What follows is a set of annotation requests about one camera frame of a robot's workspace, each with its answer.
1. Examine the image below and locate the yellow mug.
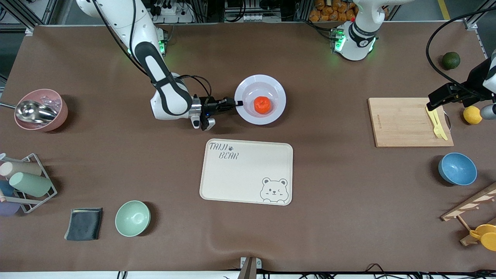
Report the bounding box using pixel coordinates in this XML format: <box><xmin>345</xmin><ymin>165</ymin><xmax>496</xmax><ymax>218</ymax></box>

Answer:
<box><xmin>469</xmin><ymin>224</ymin><xmax>496</xmax><ymax>251</ymax></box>

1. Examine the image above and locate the mint green cup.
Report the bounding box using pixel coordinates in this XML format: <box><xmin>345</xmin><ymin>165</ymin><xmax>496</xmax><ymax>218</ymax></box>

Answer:
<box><xmin>9</xmin><ymin>172</ymin><xmax>52</xmax><ymax>198</ymax></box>

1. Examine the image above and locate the bamboo cutting board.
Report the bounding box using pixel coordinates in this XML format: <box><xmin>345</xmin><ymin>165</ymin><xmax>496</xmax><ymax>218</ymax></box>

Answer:
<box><xmin>367</xmin><ymin>97</ymin><xmax>455</xmax><ymax>148</ymax></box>

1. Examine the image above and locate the orange mandarin fruit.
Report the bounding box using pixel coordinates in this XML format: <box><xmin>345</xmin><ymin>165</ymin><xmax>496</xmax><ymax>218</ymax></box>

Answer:
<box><xmin>253</xmin><ymin>96</ymin><xmax>271</xmax><ymax>114</ymax></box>

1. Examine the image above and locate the green lime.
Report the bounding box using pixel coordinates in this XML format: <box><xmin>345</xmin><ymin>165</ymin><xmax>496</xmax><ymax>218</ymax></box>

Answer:
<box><xmin>442</xmin><ymin>52</ymin><xmax>461</xmax><ymax>71</ymax></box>

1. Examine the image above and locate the pile of orange bread rolls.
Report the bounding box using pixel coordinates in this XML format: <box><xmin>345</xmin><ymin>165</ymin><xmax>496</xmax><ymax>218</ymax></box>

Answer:
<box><xmin>309</xmin><ymin>0</ymin><xmax>359</xmax><ymax>22</ymax></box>

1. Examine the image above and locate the white power strip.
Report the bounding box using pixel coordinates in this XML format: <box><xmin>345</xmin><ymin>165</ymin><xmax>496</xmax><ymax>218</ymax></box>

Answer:
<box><xmin>149</xmin><ymin>0</ymin><xmax>194</xmax><ymax>24</ymax></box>

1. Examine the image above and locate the purple cup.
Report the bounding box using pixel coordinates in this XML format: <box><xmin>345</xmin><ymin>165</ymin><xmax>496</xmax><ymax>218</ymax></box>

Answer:
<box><xmin>0</xmin><ymin>201</ymin><xmax>21</xmax><ymax>217</ymax></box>

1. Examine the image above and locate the dark grey folded cloth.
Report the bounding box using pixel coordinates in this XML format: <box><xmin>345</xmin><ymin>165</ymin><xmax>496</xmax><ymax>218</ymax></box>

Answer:
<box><xmin>64</xmin><ymin>208</ymin><xmax>103</xmax><ymax>241</ymax></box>

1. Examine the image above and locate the lavender round plate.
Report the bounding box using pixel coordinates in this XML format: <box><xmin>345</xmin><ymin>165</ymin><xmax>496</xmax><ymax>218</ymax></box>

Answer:
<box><xmin>234</xmin><ymin>74</ymin><xmax>287</xmax><ymax>126</ymax></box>

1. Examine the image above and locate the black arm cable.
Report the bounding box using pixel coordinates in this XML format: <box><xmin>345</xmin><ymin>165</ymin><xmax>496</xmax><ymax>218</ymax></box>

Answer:
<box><xmin>91</xmin><ymin>0</ymin><xmax>213</xmax><ymax>106</ymax></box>
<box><xmin>425</xmin><ymin>5</ymin><xmax>496</xmax><ymax>95</ymax></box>

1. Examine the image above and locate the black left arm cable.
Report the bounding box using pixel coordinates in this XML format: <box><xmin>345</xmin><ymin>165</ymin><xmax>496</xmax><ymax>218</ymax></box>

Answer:
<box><xmin>425</xmin><ymin>5</ymin><xmax>496</xmax><ymax>95</ymax></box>

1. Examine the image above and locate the shiny metal scoop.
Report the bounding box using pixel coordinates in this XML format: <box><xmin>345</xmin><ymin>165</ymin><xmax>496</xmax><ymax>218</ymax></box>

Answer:
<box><xmin>0</xmin><ymin>100</ymin><xmax>58</xmax><ymax>124</ymax></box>

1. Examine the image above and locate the yellow lemon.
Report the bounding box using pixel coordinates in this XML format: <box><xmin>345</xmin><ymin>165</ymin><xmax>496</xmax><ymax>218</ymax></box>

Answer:
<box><xmin>463</xmin><ymin>106</ymin><xmax>483</xmax><ymax>125</ymax></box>

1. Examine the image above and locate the cream tray with bear print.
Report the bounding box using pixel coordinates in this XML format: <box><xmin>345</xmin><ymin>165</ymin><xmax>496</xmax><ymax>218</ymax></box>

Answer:
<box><xmin>199</xmin><ymin>138</ymin><xmax>294</xmax><ymax>206</ymax></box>

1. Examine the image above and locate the beige cup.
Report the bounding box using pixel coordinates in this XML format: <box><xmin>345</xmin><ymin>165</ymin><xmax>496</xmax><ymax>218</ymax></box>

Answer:
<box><xmin>0</xmin><ymin>160</ymin><xmax>43</xmax><ymax>179</ymax></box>

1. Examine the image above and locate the brown table cover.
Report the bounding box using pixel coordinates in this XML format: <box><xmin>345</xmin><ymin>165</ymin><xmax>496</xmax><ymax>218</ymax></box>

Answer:
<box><xmin>0</xmin><ymin>21</ymin><xmax>496</xmax><ymax>274</ymax></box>

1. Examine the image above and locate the metal clamp bracket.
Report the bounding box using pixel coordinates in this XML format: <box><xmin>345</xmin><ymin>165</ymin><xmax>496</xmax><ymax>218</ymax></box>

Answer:
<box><xmin>237</xmin><ymin>256</ymin><xmax>262</xmax><ymax>279</ymax></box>

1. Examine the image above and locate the wooden peg rack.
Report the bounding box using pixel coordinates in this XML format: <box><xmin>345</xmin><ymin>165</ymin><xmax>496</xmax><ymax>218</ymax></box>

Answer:
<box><xmin>441</xmin><ymin>182</ymin><xmax>496</xmax><ymax>247</ymax></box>

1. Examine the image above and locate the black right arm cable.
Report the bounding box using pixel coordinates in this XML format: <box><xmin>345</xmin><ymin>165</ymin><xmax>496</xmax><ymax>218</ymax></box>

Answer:
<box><xmin>91</xmin><ymin>0</ymin><xmax>213</xmax><ymax>106</ymax></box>

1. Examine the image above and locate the blue bowl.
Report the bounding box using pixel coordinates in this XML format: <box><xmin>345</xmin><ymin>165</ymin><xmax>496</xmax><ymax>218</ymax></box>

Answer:
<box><xmin>438</xmin><ymin>152</ymin><xmax>478</xmax><ymax>186</ymax></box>

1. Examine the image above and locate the grey wire cup rack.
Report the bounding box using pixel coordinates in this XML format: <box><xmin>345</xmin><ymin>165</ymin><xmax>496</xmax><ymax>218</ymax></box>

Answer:
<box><xmin>0</xmin><ymin>153</ymin><xmax>58</xmax><ymax>214</ymax></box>

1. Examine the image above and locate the pink bowl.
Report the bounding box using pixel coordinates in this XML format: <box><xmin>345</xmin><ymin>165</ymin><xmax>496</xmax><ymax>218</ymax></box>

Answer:
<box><xmin>14</xmin><ymin>89</ymin><xmax>69</xmax><ymax>132</ymax></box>

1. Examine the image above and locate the light green bowl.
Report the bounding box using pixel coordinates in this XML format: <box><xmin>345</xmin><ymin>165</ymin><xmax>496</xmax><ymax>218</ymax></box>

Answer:
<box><xmin>115</xmin><ymin>200</ymin><xmax>151</xmax><ymax>238</ymax></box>

